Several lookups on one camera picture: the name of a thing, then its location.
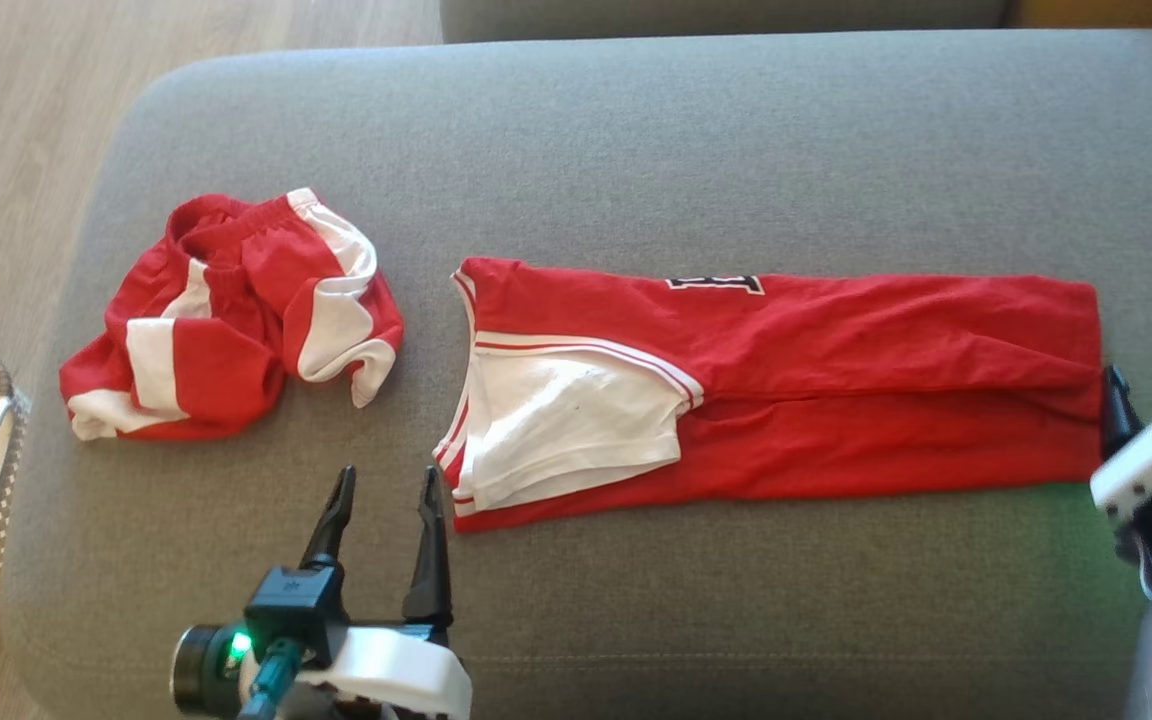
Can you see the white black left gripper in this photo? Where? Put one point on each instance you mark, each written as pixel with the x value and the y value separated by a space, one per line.
pixel 396 670

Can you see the red white basketball shorts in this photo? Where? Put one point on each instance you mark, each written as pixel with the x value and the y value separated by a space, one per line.
pixel 226 330

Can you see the red lettered basketball jersey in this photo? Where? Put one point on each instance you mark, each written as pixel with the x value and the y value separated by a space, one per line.
pixel 836 400

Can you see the grey sofa seat cushion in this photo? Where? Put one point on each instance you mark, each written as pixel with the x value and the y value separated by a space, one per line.
pixel 636 150

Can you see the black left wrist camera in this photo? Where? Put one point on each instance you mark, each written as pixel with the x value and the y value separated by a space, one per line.
pixel 281 610

